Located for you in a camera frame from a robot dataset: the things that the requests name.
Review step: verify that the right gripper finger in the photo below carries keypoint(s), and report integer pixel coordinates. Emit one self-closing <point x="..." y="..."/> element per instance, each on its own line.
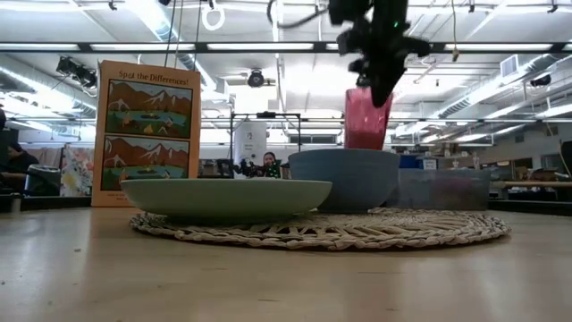
<point x="382" y="85"/>

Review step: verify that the red plastic cup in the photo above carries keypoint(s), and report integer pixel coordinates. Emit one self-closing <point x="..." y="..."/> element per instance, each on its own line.
<point x="362" y="125"/>

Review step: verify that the blue bowl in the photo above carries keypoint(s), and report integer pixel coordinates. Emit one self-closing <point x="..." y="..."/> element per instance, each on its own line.
<point x="353" y="179"/>

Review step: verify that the green plate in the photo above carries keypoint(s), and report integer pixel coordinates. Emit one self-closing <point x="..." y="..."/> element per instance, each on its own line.
<point x="223" y="197"/>

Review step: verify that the orange cereal box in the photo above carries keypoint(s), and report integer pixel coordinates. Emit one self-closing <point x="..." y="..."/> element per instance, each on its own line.
<point x="147" y="112"/>

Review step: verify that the black background robot arm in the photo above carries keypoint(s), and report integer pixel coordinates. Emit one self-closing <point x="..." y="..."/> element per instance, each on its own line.
<point x="249" y="167"/>

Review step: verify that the grey plastic bin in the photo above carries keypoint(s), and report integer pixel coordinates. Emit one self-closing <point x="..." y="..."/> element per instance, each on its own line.
<point x="442" y="190"/>

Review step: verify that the round black ceiling fixture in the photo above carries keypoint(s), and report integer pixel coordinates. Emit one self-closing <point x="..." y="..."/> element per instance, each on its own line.
<point x="256" y="78"/>

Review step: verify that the person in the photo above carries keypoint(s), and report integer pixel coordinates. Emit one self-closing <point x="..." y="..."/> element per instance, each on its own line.
<point x="18" y="161"/>
<point x="269" y="160"/>

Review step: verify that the round woven straw placemat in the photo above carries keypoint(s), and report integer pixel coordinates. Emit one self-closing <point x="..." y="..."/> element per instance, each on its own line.
<point x="335" y="232"/>

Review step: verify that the black light bar beam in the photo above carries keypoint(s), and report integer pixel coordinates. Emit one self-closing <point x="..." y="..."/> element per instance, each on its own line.
<point x="201" y="46"/>

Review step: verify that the floral cloth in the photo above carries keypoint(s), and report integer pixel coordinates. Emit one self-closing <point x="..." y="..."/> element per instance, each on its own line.
<point x="78" y="170"/>

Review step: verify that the black trash can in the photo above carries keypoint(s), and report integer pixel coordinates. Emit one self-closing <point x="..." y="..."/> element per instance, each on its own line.
<point x="42" y="179"/>

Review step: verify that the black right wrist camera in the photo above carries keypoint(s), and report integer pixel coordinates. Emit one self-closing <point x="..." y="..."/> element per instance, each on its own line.
<point x="350" y="11"/>

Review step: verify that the black metal frame stand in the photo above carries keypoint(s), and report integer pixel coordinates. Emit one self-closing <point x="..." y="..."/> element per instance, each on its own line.
<point x="266" y="115"/>

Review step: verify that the black ceiling camera cluster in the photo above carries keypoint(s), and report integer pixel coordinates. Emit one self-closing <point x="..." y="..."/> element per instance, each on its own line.
<point x="76" y="71"/>

